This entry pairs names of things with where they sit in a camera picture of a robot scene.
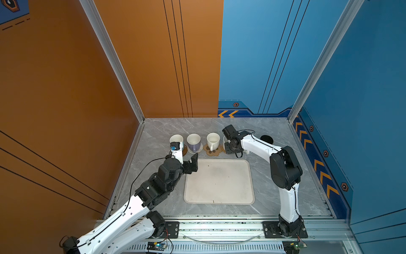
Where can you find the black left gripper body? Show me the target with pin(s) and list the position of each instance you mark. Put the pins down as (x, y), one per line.
(187, 169)

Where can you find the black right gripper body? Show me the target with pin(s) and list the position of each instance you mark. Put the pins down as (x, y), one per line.
(229, 149)

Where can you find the white multicolour rope coaster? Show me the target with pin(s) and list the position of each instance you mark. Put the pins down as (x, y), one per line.
(198, 151)

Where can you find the scratched brown wooden round coaster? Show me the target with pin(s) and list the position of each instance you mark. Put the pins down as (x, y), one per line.
(184, 151)

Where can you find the white mug purple handle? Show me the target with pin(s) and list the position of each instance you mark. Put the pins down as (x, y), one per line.
(193, 141)

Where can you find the cork paw print coaster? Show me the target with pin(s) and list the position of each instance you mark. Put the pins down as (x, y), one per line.
(215, 152)

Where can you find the plain white mug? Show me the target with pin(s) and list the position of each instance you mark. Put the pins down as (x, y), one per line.
(213, 140)

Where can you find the white mug blue handle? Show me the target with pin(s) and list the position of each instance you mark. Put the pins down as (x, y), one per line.
(178, 138)

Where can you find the black mug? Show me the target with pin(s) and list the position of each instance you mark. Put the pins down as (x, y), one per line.
(268, 139)

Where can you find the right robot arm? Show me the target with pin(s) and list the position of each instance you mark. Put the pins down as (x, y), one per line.
(285, 171)

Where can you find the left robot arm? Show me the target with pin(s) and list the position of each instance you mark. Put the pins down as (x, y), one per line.
(136, 220)

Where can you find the white serving tray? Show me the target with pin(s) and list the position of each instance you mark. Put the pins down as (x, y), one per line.
(220, 182)

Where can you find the left green circuit board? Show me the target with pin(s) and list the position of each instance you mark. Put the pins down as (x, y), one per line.
(156, 247)

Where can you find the right circuit board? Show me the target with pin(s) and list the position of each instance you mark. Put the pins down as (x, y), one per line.
(293, 247)

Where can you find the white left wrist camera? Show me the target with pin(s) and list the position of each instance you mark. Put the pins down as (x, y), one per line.
(177, 151)

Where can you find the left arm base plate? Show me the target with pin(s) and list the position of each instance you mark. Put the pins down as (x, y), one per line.
(170, 230)

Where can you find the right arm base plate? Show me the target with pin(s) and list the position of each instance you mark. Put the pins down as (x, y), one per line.
(274, 229)

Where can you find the aluminium front rail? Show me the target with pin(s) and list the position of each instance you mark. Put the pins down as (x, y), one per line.
(237, 230)

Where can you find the aluminium corner post left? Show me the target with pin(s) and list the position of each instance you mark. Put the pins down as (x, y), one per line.
(106, 43)

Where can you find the aluminium corner post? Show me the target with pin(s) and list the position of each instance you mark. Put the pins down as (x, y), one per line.
(345, 20)
(106, 43)

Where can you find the aluminium corner post right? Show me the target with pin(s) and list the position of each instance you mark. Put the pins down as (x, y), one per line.
(345, 20)

